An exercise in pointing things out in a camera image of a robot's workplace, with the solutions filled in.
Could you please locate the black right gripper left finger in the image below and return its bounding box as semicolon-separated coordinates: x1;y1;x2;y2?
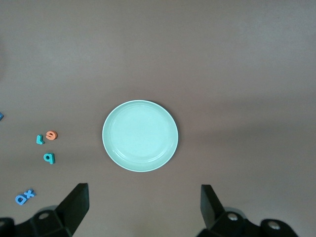
0;183;89;237

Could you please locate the blue foam letter D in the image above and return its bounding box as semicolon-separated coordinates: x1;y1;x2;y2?
15;193;28;206

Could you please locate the teal foam letter p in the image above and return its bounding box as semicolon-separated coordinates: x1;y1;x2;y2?
42;153;56;165

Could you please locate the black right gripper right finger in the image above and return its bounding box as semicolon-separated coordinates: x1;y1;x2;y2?
197;184;300;237

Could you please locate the mint green plate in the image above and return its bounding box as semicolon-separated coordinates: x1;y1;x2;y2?
102;99;179;173

